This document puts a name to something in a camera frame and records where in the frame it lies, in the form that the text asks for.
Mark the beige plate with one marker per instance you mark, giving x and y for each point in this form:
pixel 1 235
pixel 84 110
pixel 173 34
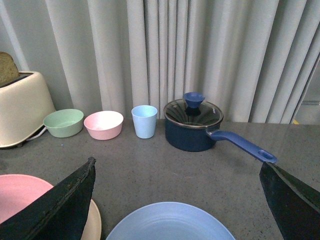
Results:
pixel 93 227

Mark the pink bowl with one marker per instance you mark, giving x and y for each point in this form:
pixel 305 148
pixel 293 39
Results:
pixel 104 125

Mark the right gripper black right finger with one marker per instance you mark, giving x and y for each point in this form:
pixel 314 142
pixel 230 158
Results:
pixel 295 205

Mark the pink plate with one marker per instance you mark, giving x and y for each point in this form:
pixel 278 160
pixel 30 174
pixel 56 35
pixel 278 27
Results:
pixel 17 191

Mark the dark blue saucepan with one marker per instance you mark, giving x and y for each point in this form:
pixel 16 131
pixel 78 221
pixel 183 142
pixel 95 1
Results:
pixel 202 139

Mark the cream white toaster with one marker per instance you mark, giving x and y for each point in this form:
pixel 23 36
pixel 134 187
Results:
pixel 24 103

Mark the glass pot lid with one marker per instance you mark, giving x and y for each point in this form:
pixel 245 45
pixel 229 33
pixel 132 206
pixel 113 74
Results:
pixel 193 111

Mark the grey curtain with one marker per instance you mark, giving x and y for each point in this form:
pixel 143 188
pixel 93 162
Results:
pixel 252 58

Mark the green bowl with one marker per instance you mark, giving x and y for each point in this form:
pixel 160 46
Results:
pixel 64 123

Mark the light blue cup right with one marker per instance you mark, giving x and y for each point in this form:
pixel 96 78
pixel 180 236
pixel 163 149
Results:
pixel 144 120

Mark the brown bread slice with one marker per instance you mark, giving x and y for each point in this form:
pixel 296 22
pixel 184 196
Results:
pixel 8 69

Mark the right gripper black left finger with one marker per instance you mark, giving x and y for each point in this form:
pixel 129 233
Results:
pixel 59 214

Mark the light blue plate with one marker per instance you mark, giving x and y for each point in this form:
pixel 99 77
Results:
pixel 170 221

